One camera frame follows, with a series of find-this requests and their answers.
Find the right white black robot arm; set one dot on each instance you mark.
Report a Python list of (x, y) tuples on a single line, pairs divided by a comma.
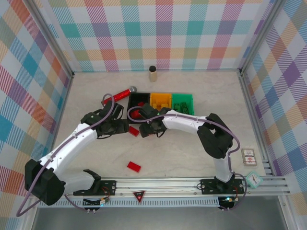
[(184, 122)]

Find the black plastic bin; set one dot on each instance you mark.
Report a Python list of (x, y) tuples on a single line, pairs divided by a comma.
[(134, 98)]

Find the aluminium frame post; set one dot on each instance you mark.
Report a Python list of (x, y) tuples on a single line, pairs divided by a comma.
[(262, 36), (51, 38)]

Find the green plastic bin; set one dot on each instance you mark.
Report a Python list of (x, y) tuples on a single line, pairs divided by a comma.
[(182, 97)]

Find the teal alarm clock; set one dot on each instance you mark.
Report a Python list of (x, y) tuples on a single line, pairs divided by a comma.
[(253, 179)]

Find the yellow power connector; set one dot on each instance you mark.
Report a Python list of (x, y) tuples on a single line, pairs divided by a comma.
[(105, 199), (229, 199)]

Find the yellow lego brick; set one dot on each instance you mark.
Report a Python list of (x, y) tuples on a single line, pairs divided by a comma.
[(157, 105), (166, 103)]

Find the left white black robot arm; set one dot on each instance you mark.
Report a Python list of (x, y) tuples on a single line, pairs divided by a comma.
[(72, 141)]

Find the red triangle sign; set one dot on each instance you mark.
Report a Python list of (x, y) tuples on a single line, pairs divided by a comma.
[(139, 195)]

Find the playing card box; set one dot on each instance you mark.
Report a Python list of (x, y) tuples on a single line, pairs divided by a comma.
[(249, 157)]

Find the long green lego brick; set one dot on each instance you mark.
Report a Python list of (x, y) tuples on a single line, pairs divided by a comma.
[(177, 107)]

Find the orange plastic bin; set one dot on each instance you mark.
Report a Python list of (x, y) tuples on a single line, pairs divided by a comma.
[(160, 95)]

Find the red glitter microphone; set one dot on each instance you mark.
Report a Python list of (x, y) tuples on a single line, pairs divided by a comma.
[(122, 94)]

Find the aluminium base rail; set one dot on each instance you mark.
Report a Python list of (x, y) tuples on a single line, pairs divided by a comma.
[(168, 185)]

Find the wooden bottle with black cap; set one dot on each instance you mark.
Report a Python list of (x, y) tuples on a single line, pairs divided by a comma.
[(152, 75)]

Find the aluminium side rail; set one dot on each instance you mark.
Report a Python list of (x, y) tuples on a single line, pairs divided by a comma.
[(68, 88), (247, 95)]

